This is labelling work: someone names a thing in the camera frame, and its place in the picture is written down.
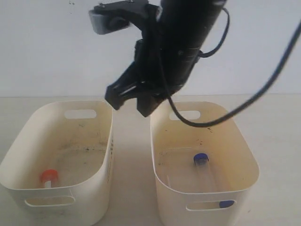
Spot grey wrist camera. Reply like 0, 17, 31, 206
88, 0, 149, 35

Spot orange-capped clear tube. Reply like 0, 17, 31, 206
40, 169, 58, 188

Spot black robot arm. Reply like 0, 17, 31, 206
105, 0, 225, 117

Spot blue-capped clear tube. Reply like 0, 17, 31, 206
193, 153, 217, 193

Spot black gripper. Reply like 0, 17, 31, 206
105, 7, 202, 117

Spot cream plastic bin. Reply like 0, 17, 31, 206
0, 100, 114, 226
150, 102, 260, 226

